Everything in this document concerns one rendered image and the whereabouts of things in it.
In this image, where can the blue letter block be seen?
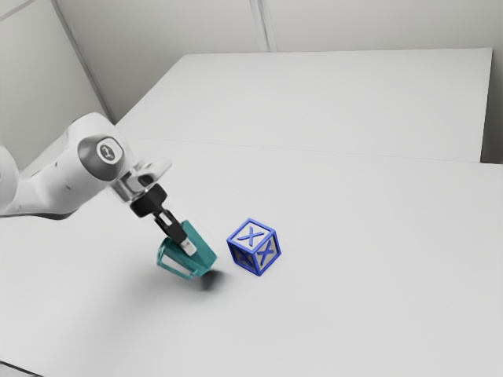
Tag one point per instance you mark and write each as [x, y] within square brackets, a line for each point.
[254, 247]

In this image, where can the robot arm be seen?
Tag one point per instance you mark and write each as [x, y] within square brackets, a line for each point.
[59, 176]

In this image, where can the teal faceted mug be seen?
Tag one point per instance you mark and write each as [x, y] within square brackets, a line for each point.
[196, 255]

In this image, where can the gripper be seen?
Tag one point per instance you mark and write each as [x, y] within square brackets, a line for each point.
[148, 202]

